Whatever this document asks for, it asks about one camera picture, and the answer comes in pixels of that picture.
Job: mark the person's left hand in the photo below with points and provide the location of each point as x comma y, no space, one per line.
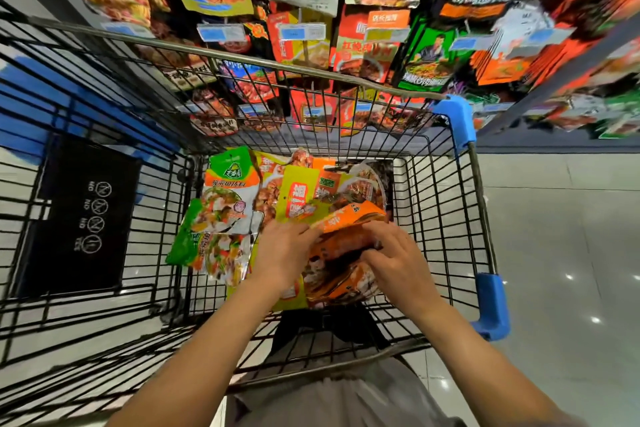
285,256

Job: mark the green orange seasoning packet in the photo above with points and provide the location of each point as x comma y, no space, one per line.
215,251
230,201

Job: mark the person's right hand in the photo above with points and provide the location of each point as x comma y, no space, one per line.
405,271

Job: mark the orange sauce packet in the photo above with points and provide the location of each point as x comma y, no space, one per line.
345,261

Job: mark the person's black trousers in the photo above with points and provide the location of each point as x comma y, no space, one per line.
325,326

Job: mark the blue plastic panel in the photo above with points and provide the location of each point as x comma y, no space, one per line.
30,106

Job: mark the person's left forearm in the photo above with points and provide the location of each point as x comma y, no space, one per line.
200,366

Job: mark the person's right forearm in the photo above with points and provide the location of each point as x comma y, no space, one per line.
480,371

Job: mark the heap of mixed packets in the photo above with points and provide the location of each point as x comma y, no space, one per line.
300,191

